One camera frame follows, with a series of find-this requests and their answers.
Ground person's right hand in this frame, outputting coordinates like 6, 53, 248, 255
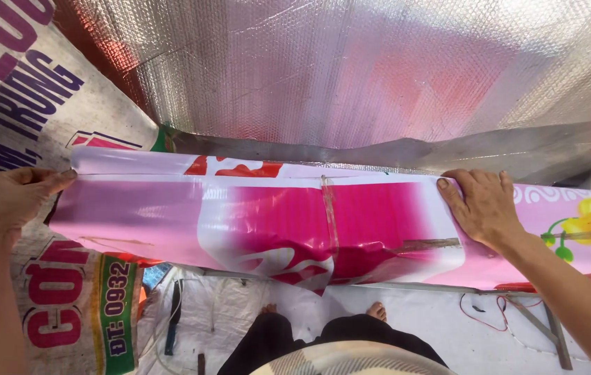
436, 169, 528, 256

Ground person's left hand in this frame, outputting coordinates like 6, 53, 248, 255
0, 167, 78, 247

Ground pink glossy printed banner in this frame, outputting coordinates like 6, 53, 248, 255
48, 146, 591, 299

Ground grey metal beam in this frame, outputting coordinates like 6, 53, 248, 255
163, 117, 591, 185

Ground white woven lettered banner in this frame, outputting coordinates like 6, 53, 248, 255
0, 0, 172, 375

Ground white woven tarp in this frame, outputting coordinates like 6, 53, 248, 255
136, 265, 591, 375

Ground person's right foot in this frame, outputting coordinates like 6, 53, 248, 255
366, 301, 388, 323

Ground person's plaid shirt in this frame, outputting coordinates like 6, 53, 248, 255
248, 340, 458, 375

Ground silver bubble foil sheet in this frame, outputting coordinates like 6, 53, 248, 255
52, 0, 591, 153

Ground person's black trousers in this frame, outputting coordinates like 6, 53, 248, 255
216, 311, 450, 375

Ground thin red wire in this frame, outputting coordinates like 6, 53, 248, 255
458, 293, 544, 332

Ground grey metal angle frame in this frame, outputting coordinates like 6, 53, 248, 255
504, 295, 573, 372

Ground black handled tool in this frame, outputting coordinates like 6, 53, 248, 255
164, 278, 185, 357

